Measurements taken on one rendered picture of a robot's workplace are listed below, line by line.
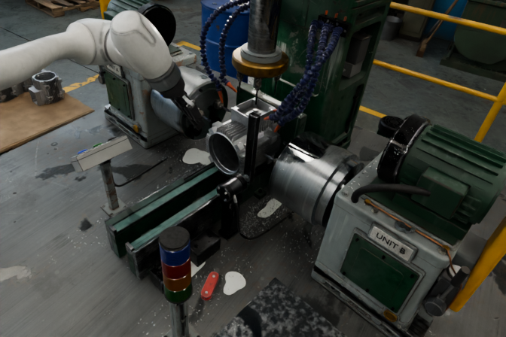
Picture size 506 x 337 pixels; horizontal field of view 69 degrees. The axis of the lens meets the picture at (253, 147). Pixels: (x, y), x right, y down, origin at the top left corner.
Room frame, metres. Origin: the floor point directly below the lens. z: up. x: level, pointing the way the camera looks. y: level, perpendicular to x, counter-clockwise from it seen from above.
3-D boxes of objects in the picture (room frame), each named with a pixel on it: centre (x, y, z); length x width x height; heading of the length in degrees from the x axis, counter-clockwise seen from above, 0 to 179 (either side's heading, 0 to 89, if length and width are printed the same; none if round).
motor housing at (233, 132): (1.06, 0.04, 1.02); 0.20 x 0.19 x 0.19; 140
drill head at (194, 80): (1.29, 0.31, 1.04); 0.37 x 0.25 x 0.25; 51
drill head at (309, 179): (0.85, -0.23, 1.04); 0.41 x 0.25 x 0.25; 51
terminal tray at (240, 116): (1.09, 0.01, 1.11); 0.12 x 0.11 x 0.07; 140
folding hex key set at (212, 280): (0.61, 0.09, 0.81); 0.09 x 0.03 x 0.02; 166
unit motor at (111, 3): (1.44, 0.54, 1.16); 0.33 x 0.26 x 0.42; 51
